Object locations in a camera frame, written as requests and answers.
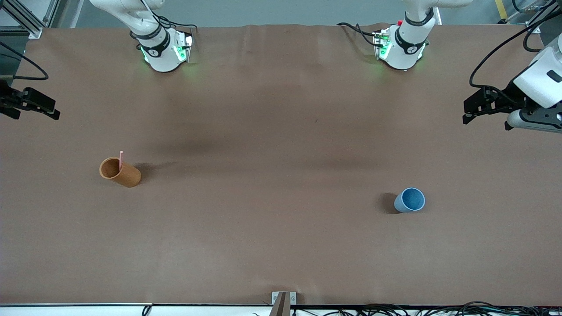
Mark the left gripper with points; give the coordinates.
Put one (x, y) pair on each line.
(508, 98)

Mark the pink chopstick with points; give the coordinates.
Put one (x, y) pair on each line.
(121, 159)

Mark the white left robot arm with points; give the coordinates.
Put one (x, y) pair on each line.
(401, 52)

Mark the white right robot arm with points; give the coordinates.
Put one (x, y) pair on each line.
(161, 57)

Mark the orange cup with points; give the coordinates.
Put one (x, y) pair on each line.
(125, 173)

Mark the blue cup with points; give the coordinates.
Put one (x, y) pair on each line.
(412, 200)

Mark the brown table cover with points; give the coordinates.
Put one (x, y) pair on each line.
(281, 175)

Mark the aluminium frame profile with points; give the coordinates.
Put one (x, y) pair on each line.
(26, 17)
(544, 15)

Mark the metal table edge bracket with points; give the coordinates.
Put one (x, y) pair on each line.
(283, 303)

